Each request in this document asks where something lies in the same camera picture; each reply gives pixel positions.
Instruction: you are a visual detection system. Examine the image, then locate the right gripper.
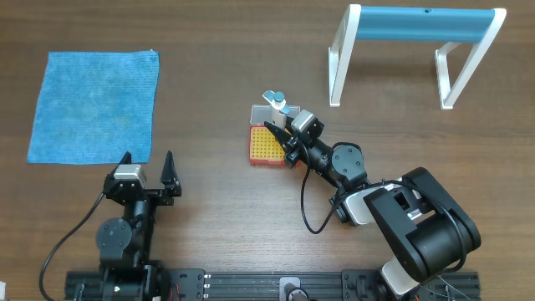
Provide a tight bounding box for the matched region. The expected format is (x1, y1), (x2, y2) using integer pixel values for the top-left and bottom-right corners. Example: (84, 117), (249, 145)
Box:
(263, 118), (325, 168)

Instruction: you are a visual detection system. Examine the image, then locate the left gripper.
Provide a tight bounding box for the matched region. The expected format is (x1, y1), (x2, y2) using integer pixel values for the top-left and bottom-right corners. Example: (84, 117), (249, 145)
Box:
(103, 150), (183, 206)

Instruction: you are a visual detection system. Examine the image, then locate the white pipette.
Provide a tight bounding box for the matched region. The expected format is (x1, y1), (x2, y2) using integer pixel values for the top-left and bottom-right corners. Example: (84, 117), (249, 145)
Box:
(262, 89), (293, 130)

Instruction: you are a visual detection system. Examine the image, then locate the red and yellow tip box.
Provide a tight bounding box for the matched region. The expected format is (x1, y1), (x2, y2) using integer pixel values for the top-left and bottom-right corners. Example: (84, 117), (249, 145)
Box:
(248, 104), (302, 168)

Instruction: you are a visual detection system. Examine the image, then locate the blue cloth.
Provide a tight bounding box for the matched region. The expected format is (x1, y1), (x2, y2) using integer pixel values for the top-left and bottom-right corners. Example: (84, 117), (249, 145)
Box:
(26, 49), (161, 166)

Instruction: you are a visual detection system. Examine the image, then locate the white and blue stand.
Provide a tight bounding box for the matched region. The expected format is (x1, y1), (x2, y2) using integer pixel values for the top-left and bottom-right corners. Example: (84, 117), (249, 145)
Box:
(328, 3), (507, 110)

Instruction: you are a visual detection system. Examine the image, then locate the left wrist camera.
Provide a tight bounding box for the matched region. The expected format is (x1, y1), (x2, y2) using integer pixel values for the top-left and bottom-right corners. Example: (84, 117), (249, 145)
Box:
(113, 163), (148, 188)

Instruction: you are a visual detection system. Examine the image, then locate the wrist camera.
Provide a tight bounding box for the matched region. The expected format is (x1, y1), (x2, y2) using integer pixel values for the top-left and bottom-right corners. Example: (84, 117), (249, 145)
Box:
(113, 163), (148, 188)
(290, 109), (317, 134)

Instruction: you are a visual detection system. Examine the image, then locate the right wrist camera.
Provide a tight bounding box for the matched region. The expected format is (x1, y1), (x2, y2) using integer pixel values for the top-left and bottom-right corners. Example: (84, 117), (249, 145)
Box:
(290, 109), (317, 134)

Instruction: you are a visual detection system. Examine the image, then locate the mounting rail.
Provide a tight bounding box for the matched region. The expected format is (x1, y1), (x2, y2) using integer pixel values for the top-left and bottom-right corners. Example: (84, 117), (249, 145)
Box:
(64, 269), (481, 301)

